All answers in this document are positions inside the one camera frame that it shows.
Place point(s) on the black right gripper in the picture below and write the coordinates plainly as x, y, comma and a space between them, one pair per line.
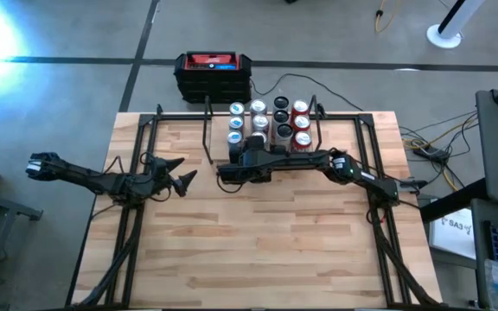
244, 170

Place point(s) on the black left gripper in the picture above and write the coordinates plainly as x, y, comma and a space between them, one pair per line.
162, 181

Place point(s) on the silver Diet Coke can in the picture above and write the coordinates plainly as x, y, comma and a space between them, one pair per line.
259, 135
260, 123
258, 105

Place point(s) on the Red Bull sugarfree can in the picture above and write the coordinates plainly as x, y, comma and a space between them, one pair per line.
234, 137
237, 108
236, 123

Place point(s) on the white Celsius can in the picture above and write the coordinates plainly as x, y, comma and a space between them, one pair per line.
280, 116
280, 102

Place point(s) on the red Fanta can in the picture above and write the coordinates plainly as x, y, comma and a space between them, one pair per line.
303, 139
301, 123
299, 105

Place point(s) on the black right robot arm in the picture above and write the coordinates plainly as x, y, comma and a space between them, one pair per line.
301, 159

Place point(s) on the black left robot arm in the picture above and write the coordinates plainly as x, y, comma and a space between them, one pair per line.
80, 178

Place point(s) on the red and black toolbox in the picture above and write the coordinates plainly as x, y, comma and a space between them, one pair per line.
212, 86

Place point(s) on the grey metal bench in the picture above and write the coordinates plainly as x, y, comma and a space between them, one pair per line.
7, 203

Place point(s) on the black power strip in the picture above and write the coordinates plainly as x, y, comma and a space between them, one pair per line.
435, 153

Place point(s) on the black desk leg beam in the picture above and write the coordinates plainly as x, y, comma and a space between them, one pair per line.
452, 201

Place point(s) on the white printed paper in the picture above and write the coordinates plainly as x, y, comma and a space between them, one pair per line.
452, 233

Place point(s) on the grey metal side table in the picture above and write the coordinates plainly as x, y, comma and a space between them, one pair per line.
479, 259

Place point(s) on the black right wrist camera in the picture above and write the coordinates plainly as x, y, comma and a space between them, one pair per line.
254, 149

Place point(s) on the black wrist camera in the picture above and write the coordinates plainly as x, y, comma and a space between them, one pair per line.
254, 149
156, 163

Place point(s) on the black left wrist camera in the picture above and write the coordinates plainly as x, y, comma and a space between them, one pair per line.
156, 163

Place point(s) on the black metal rack frame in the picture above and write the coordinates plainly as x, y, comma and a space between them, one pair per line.
218, 138

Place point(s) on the black table rig frame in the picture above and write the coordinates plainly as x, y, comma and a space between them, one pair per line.
175, 116

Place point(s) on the white pedestal stand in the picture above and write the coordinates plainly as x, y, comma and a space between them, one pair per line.
443, 36

